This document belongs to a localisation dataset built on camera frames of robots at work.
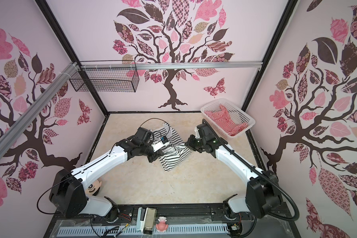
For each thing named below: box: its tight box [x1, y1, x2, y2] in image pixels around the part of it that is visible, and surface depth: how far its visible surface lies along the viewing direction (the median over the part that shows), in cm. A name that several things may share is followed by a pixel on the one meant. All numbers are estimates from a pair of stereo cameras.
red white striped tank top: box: [204, 104, 249, 136], surface depth 112 cm
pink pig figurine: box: [155, 216, 169, 233], surface depth 70 cm
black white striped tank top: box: [150, 122, 193, 172], surface depth 83 cm
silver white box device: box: [136, 207, 158, 235], surface depth 71 cm
